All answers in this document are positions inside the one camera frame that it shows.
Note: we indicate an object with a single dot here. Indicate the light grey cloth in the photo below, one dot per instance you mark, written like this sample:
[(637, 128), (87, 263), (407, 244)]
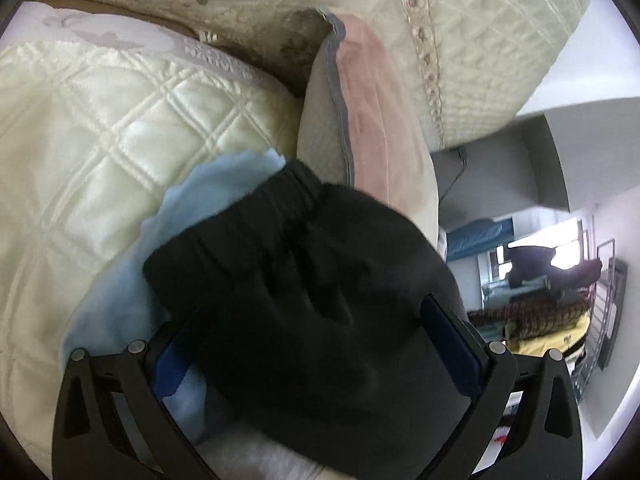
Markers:
[(265, 460)]

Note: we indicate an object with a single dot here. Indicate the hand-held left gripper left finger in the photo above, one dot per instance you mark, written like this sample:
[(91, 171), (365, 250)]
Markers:
[(167, 370)]

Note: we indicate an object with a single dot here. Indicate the pink grey pillow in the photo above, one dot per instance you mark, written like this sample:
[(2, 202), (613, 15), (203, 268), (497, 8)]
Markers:
[(380, 135)]

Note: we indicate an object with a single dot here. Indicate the light blue cloth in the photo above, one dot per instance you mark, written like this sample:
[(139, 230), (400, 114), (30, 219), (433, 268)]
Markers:
[(125, 285)]

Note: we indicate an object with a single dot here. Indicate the black pants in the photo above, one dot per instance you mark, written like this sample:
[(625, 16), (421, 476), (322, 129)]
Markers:
[(325, 310)]

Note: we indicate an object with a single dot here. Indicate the cream quilted pillow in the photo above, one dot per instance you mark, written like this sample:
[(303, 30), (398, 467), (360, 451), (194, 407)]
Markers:
[(100, 135)]

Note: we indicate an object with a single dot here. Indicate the yellow fleece jacket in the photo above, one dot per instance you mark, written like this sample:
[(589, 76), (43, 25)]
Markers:
[(540, 345)]

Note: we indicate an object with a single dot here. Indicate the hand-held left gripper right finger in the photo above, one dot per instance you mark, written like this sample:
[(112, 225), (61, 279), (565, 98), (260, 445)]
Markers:
[(450, 340)]

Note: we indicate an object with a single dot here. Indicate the brown plaid scarf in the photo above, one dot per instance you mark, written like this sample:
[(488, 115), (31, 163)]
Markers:
[(530, 320)]

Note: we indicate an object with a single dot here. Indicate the cream quilted headboard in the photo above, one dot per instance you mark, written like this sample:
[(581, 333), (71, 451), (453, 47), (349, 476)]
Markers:
[(480, 50)]

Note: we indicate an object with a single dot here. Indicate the white grey printed cloth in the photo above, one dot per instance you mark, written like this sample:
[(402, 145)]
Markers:
[(125, 30)]

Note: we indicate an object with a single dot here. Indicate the metal clothes rack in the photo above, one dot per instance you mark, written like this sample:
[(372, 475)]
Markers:
[(607, 310)]

